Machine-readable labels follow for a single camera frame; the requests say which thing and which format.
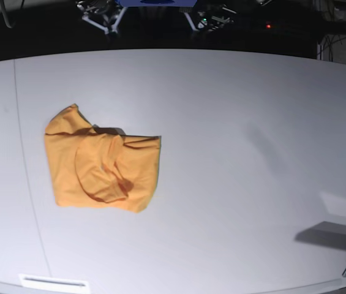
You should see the orange yellow T-shirt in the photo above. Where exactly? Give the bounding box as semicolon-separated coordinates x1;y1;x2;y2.
44;104;161;213

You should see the white label strip on table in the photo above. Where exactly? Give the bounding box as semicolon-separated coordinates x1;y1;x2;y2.
19;274;89;288

